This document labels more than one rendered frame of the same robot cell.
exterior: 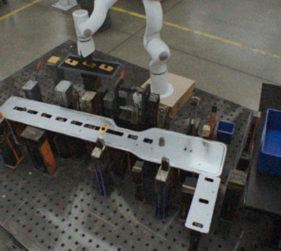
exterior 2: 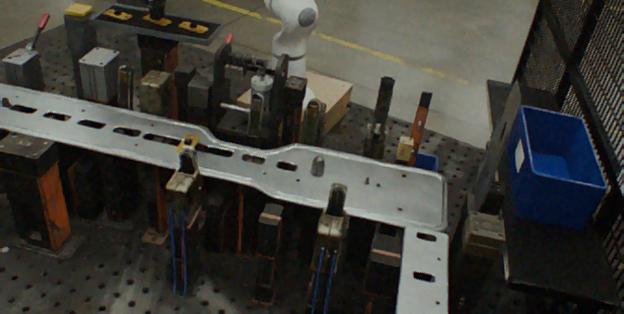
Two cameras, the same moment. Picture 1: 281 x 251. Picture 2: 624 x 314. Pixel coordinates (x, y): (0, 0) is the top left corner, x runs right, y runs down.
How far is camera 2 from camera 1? 0.45 m
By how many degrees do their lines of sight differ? 14
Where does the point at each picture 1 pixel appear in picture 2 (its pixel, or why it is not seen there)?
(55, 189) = (67, 281)
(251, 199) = (522, 268)
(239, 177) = (490, 226)
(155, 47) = not seen: outside the picture
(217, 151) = (432, 187)
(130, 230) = not seen: outside the picture
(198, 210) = (417, 294)
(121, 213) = not seen: outside the picture
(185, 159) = (370, 200)
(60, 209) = not seen: outside the picture
